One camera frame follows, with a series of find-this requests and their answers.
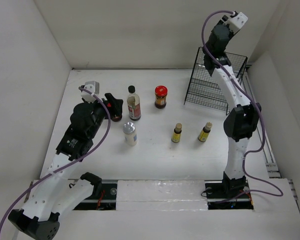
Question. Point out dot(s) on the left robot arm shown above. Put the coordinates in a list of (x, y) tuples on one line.
[(39, 218)]

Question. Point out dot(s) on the tall red-lid sauce jar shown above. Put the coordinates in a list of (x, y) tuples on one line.
[(161, 93)]

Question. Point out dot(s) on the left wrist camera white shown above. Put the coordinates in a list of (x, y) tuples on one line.
[(88, 90)]

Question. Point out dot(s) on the black wire rack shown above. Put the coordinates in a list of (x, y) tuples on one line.
[(205, 91)]

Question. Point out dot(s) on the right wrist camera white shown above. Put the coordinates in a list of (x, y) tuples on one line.
[(235, 22)]

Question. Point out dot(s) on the short red-lid sauce jar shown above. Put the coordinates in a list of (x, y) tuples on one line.
[(116, 118)]

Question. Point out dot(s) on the small yellow bottle right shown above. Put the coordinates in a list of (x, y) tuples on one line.
[(202, 137)]

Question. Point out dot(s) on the white shaker silver lid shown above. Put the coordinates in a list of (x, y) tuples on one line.
[(130, 133)]

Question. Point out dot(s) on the small yellow bottle left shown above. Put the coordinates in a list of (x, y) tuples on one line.
[(177, 133)]

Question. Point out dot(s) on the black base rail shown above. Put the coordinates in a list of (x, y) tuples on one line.
[(162, 195)]

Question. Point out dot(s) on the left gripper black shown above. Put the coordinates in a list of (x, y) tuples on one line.
[(115, 104)]

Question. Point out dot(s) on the small yellow bottle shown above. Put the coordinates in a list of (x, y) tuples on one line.
[(177, 133), (202, 137)]

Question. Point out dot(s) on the soy sauce bottle black cap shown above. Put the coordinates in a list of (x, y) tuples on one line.
[(133, 104)]

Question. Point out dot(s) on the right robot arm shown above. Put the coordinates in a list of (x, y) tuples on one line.
[(243, 118)]

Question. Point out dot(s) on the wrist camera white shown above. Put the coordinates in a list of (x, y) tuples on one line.
[(88, 90), (235, 22)]

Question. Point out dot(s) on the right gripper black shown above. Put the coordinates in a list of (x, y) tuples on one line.
[(231, 34)]

